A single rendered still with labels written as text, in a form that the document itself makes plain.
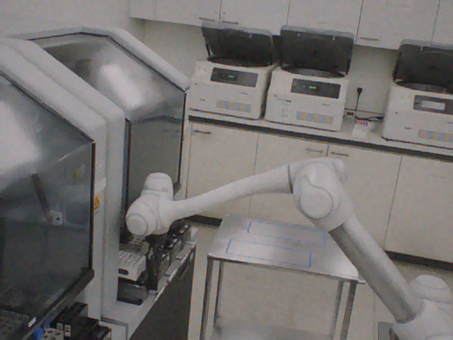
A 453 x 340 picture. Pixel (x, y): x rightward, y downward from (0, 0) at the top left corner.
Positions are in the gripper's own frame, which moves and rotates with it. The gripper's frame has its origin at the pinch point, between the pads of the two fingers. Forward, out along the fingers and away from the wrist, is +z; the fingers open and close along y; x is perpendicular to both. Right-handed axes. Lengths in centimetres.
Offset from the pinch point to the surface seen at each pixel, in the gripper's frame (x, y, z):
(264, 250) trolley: 34, -39, -2
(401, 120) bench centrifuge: 94, -230, -24
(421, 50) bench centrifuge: 100, -244, -71
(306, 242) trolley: 50, -54, -1
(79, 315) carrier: -8.9, 40.7, -8.0
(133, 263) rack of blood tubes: -7.6, 1.7, -6.6
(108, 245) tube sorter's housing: -10.2, 17.8, -20.4
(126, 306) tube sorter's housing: -6.1, 10.1, 6.2
